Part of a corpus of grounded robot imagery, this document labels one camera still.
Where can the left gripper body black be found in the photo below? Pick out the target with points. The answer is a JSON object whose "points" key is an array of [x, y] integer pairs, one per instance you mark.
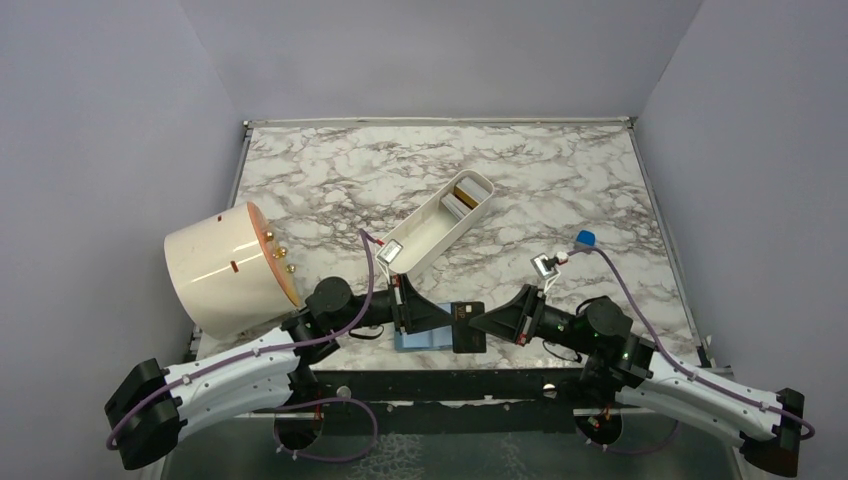
{"points": [[383, 309]]}

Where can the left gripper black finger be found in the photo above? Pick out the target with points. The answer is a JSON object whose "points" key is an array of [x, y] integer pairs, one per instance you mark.
{"points": [[424, 317], [406, 293]]}

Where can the gold credit card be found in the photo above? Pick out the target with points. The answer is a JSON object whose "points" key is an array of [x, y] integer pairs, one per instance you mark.
{"points": [[470, 192]]}

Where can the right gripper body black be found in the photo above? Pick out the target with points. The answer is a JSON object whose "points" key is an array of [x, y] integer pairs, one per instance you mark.
{"points": [[552, 323]]}

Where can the cream cylindrical container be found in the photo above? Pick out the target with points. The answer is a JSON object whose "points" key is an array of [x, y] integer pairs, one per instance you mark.
{"points": [[230, 272]]}

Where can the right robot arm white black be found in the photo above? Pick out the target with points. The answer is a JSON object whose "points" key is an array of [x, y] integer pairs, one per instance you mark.
{"points": [[621, 366]]}

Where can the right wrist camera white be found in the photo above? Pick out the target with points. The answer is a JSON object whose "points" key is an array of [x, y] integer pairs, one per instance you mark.
{"points": [[547, 268]]}

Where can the white cards stack in tray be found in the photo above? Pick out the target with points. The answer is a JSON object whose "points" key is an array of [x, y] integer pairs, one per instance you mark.
{"points": [[455, 206]]}

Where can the white oblong plastic tray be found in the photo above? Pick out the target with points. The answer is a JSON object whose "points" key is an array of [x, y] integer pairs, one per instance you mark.
{"points": [[431, 229]]}

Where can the black front mounting rail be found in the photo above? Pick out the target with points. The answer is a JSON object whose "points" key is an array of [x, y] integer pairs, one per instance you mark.
{"points": [[548, 400]]}

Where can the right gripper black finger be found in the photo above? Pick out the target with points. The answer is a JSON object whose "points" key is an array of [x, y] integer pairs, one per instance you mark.
{"points": [[510, 328], [523, 304]]}

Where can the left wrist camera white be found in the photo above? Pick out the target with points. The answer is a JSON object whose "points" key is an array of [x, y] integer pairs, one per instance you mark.
{"points": [[388, 252]]}

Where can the small blue grey block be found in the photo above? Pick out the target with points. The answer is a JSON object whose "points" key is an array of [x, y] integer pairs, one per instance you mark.
{"points": [[585, 241]]}

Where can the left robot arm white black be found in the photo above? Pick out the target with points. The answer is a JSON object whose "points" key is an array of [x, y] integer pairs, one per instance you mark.
{"points": [[156, 407]]}

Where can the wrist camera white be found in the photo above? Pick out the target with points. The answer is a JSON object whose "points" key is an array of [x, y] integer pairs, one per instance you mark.
{"points": [[547, 268], [388, 252]]}

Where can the black credit card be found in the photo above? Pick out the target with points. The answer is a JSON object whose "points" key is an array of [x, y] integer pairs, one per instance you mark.
{"points": [[465, 338]]}

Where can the blue leather card holder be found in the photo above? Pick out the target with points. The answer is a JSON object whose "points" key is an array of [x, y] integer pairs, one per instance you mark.
{"points": [[438, 339]]}

